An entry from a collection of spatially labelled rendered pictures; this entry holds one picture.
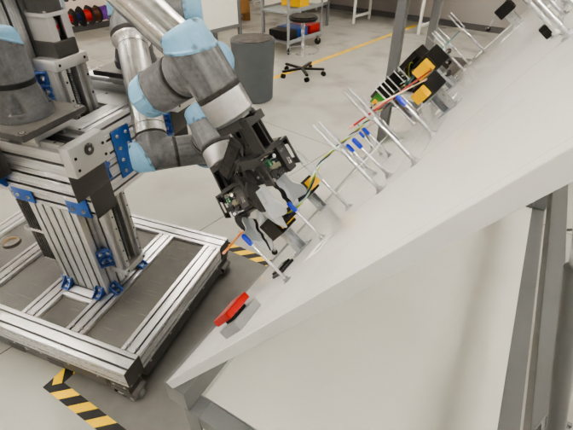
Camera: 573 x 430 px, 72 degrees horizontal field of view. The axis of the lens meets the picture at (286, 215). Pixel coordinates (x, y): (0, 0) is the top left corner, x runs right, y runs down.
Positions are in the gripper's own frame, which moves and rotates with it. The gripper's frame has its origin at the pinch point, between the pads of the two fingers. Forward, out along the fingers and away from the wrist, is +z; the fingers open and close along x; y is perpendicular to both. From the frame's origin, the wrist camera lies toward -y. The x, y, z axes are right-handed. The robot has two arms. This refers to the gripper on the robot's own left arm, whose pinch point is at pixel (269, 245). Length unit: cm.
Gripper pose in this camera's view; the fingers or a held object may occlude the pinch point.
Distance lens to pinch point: 87.3
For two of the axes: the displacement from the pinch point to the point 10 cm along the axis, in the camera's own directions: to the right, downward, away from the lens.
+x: 8.4, -4.7, -2.8
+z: 4.5, 8.8, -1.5
